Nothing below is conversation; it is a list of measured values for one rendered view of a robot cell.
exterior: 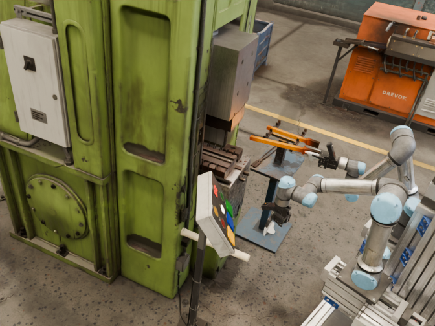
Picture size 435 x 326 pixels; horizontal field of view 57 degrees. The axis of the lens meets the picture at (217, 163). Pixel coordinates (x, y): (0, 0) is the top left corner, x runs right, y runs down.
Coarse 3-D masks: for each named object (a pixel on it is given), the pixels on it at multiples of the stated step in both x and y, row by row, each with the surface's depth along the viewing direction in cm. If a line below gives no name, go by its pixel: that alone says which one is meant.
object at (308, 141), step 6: (270, 126) 295; (276, 132) 292; (282, 132) 290; (288, 132) 291; (294, 138) 288; (300, 138) 285; (306, 138) 286; (306, 144) 285; (312, 144) 284; (318, 144) 282
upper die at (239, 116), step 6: (240, 114) 235; (210, 120) 230; (216, 120) 228; (222, 120) 226; (234, 120) 228; (240, 120) 239; (216, 126) 230; (222, 126) 228; (228, 126) 227; (234, 126) 232
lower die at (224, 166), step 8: (216, 152) 258; (224, 152) 261; (208, 160) 252; (216, 160) 252; (224, 160) 253; (200, 168) 251; (216, 168) 248; (224, 168) 248; (232, 168) 260; (224, 176) 246
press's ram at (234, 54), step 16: (224, 32) 216; (240, 32) 219; (224, 48) 198; (240, 48) 199; (256, 48) 221; (224, 64) 202; (240, 64) 204; (224, 80) 207; (240, 80) 213; (208, 96) 216; (224, 96) 212; (240, 96) 223; (208, 112) 221; (224, 112) 217
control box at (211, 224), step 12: (204, 180) 204; (216, 180) 210; (204, 192) 196; (216, 192) 201; (204, 204) 189; (216, 204) 194; (204, 216) 182; (216, 216) 187; (204, 228) 185; (216, 228) 186; (216, 240) 190; (228, 240) 192; (228, 252) 195
